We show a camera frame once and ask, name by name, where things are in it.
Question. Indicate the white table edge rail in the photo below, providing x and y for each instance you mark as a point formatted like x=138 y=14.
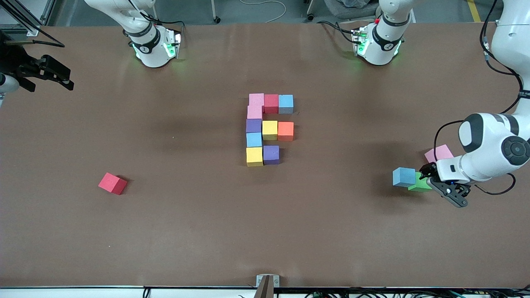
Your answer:
x=62 y=293

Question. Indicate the yellow foam cube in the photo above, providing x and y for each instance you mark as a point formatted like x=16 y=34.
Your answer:
x=255 y=157
x=270 y=130

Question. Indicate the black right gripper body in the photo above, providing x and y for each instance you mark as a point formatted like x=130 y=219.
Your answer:
x=17 y=63

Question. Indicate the metal table edge bracket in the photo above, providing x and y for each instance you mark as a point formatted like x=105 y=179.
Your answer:
x=267 y=283

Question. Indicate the red foam cube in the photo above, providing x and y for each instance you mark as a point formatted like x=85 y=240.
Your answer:
x=112 y=183
x=271 y=103

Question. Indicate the purple foam cube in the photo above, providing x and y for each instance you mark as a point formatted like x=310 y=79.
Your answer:
x=271 y=154
x=254 y=126

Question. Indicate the pink foam cube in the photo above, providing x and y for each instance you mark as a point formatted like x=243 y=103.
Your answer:
x=439 y=153
x=255 y=112
x=256 y=99

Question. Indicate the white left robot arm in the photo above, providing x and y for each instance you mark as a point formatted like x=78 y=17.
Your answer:
x=492 y=149

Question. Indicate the black chair caster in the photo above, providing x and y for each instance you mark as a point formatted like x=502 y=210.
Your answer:
x=216 y=19
x=310 y=17

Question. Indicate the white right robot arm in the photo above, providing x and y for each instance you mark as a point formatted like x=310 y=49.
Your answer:
x=151 y=54

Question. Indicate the green foam cube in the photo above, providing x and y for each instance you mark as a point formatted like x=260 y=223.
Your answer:
x=419 y=185

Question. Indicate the blue foam cube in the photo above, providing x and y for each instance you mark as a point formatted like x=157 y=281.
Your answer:
x=254 y=140
x=286 y=104
x=404 y=177

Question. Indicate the aluminium frame profile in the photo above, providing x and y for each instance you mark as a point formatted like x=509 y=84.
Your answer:
x=33 y=30

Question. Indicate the orange foam cube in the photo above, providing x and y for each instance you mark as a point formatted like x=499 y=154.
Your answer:
x=285 y=131

